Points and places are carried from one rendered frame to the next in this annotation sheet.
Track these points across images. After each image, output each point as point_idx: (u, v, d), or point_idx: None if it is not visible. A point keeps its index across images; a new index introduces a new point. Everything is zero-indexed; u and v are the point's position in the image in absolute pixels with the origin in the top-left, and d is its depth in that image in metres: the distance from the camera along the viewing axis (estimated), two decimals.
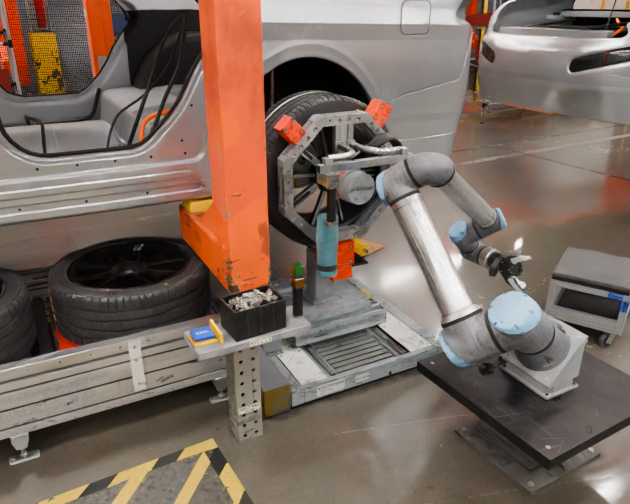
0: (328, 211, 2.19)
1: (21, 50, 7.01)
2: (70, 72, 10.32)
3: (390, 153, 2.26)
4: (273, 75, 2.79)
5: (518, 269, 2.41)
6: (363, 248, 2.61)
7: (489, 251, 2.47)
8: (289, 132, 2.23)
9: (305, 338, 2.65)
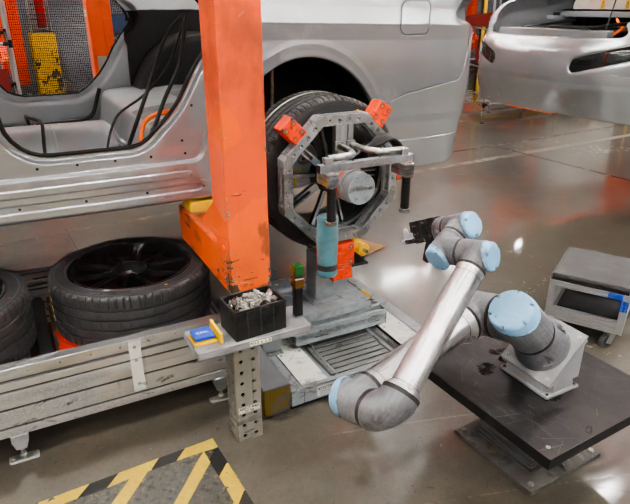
0: (328, 211, 2.19)
1: (21, 50, 7.01)
2: (70, 72, 10.32)
3: (390, 153, 2.26)
4: (273, 75, 2.79)
5: None
6: (363, 248, 2.61)
7: None
8: (289, 132, 2.23)
9: (305, 338, 2.65)
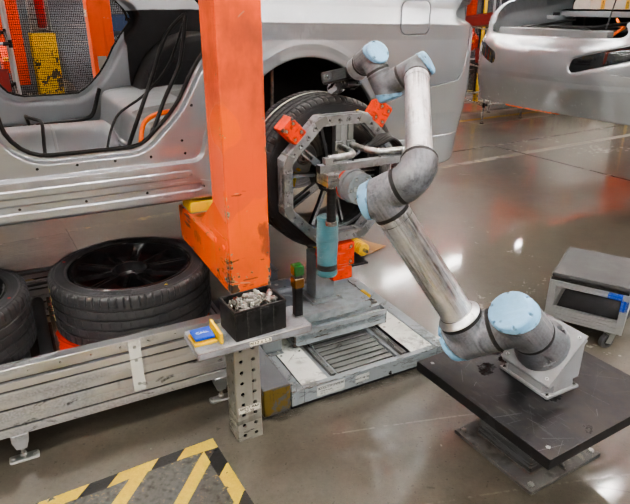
0: (328, 211, 2.19)
1: (21, 50, 7.01)
2: (70, 72, 10.32)
3: (390, 153, 2.26)
4: (273, 75, 2.79)
5: None
6: (363, 248, 2.61)
7: (354, 78, 2.24)
8: (289, 132, 2.23)
9: (305, 338, 2.65)
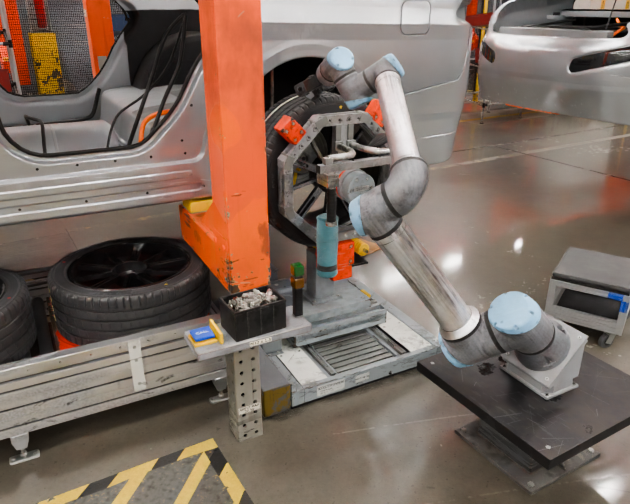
0: (328, 211, 2.19)
1: (21, 50, 7.01)
2: (70, 72, 10.32)
3: (390, 153, 2.26)
4: (273, 75, 2.79)
5: None
6: (363, 248, 2.61)
7: (327, 85, 2.19)
8: (289, 132, 2.23)
9: (305, 338, 2.65)
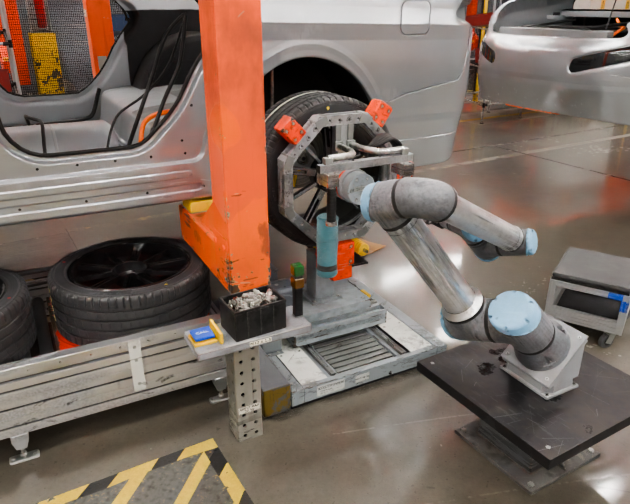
0: (328, 211, 2.19)
1: (21, 50, 7.01)
2: (70, 72, 10.32)
3: (390, 153, 2.26)
4: (273, 75, 2.79)
5: None
6: (363, 248, 2.61)
7: None
8: (289, 132, 2.23)
9: (305, 338, 2.65)
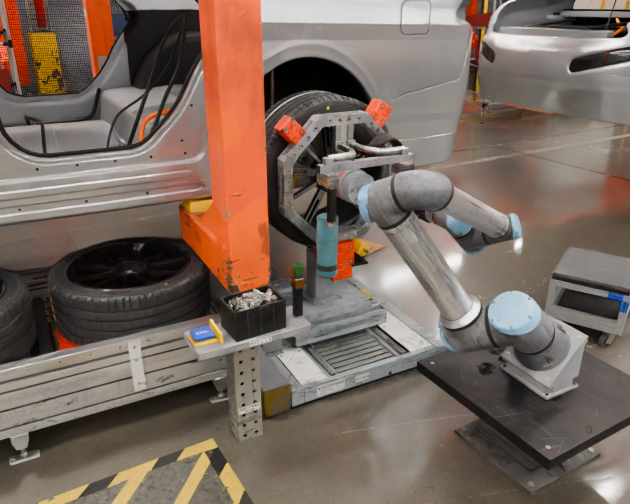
0: (328, 211, 2.19)
1: (21, 50, 7.01)
2: (70, 72, 10.32)
3: (390, 153, 2.26)
4: (273, 75, 2.79)
5: None
6: (363, 248, 2.61)
7: None
8: (289, 132, 2.23)
9: (305, 338, 2.65)
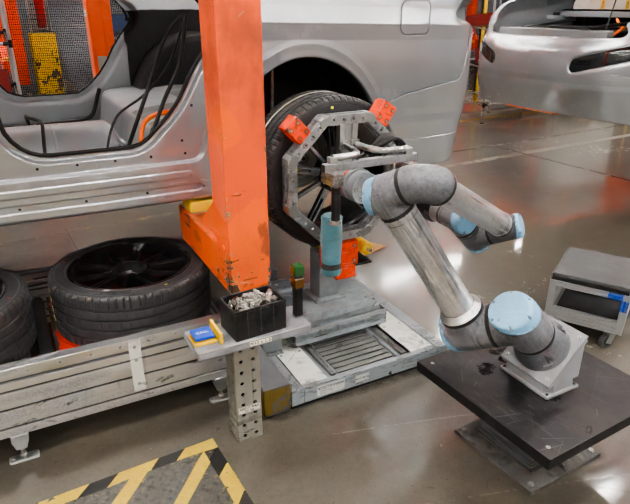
0: (332, 210, 2.20)
1: (21, 50, 7.01)
2: (70, 72, 10.32)
3: (394, 152, 2.27)
4: (273, 75, 2.79)
5: None
6: (367, 247, 2.62)
7: (431, 206, 2.17)
8: (294, 131, 2.24)
9: (305, 338, 2.65)
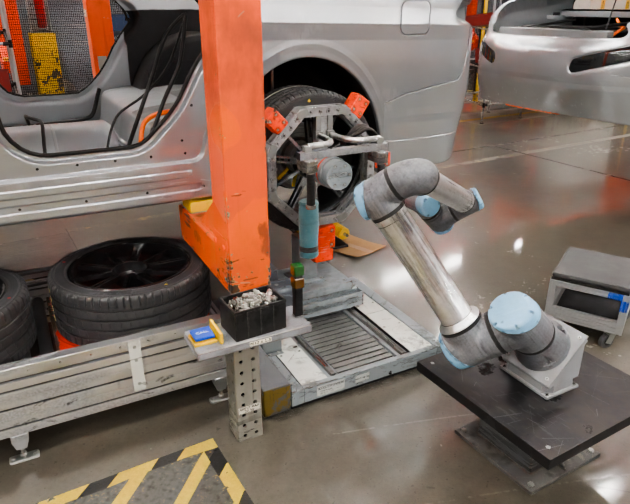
0: (308, 195, 2.37)
1: (21, 50, 7.01)
2: (70, 72, 10.32)
3: (366, 142, 2.44)
4: (273, 75, 2.79)
5: None
6: (343, 232, 2.79)
7: None
8: (272, 122, 2.42)
9: None
